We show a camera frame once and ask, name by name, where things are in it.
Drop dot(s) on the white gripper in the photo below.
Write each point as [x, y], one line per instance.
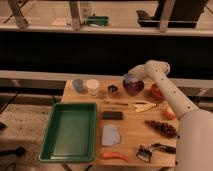
[138, 71]

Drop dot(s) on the blue sponge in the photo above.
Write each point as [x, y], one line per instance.
[129, 78]

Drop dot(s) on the purple bowl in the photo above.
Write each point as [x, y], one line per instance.
[133, 87]

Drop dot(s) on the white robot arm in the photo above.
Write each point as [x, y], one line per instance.
[194, 145]

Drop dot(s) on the red bowl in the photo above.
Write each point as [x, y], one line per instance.
[156, 94]

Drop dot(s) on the small metal cup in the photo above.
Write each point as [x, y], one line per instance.
[112, 91]

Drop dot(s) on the wooden stick utensil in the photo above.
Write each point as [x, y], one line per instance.
[115, 103]

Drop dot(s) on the white cup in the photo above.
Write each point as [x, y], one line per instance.
[92, 86]

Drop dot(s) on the apple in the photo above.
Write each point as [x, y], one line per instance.
[169, 114]

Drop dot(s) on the black rectangular block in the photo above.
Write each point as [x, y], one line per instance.
[107, 115]

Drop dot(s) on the bunch of dark grapes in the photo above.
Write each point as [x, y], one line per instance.
[162, 128]

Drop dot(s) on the blue cloth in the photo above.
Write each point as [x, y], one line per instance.
[110, 135]

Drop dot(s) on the green object on shelf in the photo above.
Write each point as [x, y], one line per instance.
[97, 20]

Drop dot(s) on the orange carrot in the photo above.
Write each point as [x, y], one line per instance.
[114, 155]

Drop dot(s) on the green plastic tray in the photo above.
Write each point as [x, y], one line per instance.
[70, 136]

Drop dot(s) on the black object on floor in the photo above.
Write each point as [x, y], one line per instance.
[20, 151]

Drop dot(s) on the black handled peeler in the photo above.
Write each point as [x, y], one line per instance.
[145, 152]

